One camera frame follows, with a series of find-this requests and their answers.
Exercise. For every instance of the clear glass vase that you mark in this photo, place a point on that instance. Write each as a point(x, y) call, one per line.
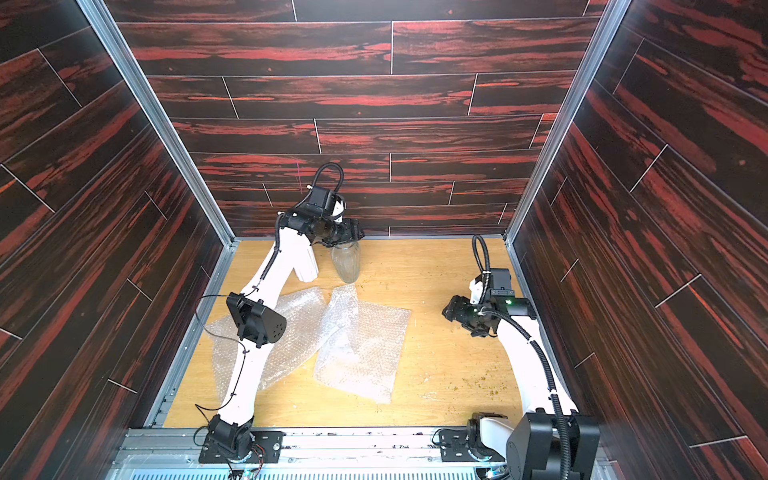
point(346, 259)

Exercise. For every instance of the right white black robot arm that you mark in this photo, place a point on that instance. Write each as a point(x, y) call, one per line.
point(552, 439)

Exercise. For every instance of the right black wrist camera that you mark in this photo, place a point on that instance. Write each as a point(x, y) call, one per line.
point(497, 292)

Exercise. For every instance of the aluminium front rail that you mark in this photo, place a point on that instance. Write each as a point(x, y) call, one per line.
point(307, 453)

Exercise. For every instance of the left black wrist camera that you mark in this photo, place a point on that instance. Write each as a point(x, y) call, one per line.
point(324, 203)

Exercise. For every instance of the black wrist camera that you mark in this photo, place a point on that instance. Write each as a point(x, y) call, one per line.
point(324, 203)
point(497, 292)

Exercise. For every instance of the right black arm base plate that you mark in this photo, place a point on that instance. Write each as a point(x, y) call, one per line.
point(453, 445)

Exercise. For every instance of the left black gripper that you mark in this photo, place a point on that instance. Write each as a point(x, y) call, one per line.
point(349, 232)

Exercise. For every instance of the white ribbed vase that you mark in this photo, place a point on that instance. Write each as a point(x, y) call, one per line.
point(305, 264)

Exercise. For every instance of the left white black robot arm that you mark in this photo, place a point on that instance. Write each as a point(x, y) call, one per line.
point(259, 326)

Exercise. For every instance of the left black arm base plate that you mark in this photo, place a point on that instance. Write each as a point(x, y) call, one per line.
point(266, 448)

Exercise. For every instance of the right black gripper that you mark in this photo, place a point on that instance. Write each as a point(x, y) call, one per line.
point(459, 311)

